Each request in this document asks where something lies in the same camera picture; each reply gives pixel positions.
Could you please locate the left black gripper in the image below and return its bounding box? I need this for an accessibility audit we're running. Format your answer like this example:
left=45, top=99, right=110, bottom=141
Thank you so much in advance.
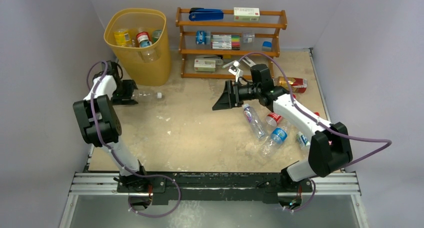
left=110, top=81, right=138, bottom=105

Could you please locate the clear white-cap bottle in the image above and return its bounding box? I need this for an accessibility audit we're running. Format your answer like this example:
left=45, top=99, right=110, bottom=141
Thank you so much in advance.
left=131, top=90, right=163, bottom=103

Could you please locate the purple label clear bottle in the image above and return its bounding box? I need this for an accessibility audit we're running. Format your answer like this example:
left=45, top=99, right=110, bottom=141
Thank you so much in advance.
left=242, top=103, right=267, bottom=140

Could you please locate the red white label bottle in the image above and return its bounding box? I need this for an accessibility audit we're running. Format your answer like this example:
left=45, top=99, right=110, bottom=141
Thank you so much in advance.
left=265, top=112, right=283, bottom=127

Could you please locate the yellow label bottle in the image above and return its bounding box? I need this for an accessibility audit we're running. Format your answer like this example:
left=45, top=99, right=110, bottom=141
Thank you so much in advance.
left=113, top=28, right=133, bottom=47

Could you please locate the red label red-cap bottle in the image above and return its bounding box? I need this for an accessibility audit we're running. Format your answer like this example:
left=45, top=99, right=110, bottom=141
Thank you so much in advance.
left=135, top=28, right=159, bottom=63

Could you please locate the blue label clear bottle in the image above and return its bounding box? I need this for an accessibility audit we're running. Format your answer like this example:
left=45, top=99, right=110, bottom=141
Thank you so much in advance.
left=259, top=127, right=288, bottom=157

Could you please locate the green label bottle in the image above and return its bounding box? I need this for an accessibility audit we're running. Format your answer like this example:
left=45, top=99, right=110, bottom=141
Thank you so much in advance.
left=151, top=30, right=162, bottom=43

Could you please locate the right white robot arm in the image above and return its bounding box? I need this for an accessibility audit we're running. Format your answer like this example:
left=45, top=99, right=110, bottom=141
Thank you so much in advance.
left=212, top=64, right=353, bottom=191

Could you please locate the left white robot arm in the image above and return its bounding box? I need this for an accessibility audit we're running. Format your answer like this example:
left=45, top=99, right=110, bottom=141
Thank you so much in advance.
left=72, top=61, right=149, bottom=192

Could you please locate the yellow plastic bin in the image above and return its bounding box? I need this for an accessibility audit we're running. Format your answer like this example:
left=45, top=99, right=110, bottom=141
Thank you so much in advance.
left=103, top=8, right=172, bottom=86

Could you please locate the green white marker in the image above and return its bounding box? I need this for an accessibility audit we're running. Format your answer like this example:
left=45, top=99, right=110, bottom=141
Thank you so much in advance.
left=221, top=60, right=236, bottom=69

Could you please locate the grey stapler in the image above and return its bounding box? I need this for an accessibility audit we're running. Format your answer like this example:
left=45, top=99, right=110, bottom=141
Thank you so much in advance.
left=195, top=54, right=224, bottom=65

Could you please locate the white staples box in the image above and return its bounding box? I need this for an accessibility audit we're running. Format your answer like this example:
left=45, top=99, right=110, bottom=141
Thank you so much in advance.
left=193, top=59, right=216, bottom=72

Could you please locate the colour marker pen set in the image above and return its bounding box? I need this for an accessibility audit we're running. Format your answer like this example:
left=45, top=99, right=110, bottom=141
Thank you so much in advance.
left=210, top=34, right=241, bottom=50

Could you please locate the wooden shelf rack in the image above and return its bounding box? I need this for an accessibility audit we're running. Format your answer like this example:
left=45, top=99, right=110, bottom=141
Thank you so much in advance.
left=175, top=7, right=288, bottom=79

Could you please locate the clear small jar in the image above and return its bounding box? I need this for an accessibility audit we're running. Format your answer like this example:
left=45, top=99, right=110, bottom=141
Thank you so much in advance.
left=242, top=32, right=255, bottom=44

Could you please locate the blue white eraser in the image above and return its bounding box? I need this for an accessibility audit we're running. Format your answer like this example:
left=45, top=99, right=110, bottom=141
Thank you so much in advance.
left=261, top=41, right=273, bottom=52

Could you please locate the brown tea red bottle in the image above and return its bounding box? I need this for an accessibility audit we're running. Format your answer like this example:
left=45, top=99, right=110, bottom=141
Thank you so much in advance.
left=274, top=76, right=308, bottom=93

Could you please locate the white green box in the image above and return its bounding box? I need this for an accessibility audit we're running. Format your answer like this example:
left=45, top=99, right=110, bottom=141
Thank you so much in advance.
left=233, top=7, right=261, bottom=22

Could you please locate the blue stapler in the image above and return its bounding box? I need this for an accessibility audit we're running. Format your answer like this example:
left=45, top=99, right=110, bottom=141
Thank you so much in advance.
left=188, top=8, right=224, bottom=22

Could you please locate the small white-cap bottle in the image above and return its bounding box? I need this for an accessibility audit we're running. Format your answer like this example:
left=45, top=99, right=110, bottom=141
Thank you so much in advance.
left=296, top=131, right=311, bottom=150

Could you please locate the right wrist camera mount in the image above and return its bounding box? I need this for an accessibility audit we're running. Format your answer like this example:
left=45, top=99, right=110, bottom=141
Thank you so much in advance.
left=228, top=60, right=244, bottom=83

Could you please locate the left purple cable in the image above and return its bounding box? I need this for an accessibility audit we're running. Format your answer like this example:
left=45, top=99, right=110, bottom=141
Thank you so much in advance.
left=86, top=60, right=182, bottom=219

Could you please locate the purple cable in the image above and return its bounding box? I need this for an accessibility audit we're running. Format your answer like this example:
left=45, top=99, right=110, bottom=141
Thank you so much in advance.
left=86, top=60, right=182, bottom=219
left=236, top=52, right=393, bottom=213

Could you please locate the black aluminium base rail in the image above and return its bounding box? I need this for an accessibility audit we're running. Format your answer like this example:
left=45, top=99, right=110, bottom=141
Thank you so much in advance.
left=70, top=171, right=361, bottom=208

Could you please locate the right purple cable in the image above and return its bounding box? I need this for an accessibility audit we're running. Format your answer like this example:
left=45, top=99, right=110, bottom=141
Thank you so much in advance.
left=236, top=52, right=393, bottom=213

